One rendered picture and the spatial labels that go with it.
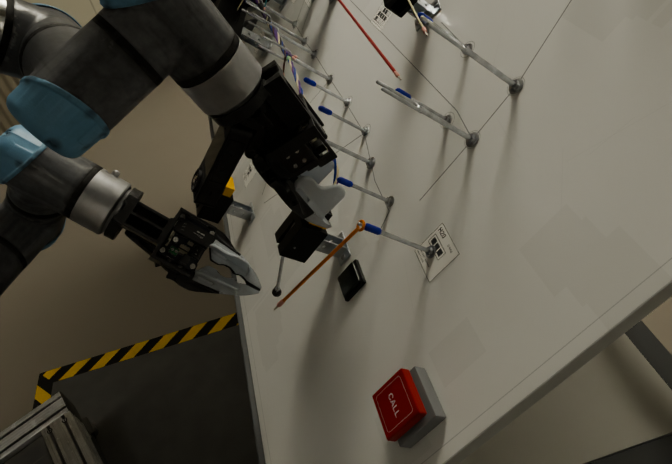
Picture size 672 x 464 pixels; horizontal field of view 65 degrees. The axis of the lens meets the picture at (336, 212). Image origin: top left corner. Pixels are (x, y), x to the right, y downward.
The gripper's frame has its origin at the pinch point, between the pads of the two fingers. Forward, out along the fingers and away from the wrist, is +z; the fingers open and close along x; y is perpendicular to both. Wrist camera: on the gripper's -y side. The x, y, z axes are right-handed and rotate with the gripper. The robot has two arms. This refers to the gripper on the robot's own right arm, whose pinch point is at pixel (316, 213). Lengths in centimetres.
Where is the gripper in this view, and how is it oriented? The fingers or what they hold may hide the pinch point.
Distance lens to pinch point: 67.4
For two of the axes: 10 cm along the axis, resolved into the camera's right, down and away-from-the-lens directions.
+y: 8.5, -5.0, -1.7
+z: 4.8, 5.7, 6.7
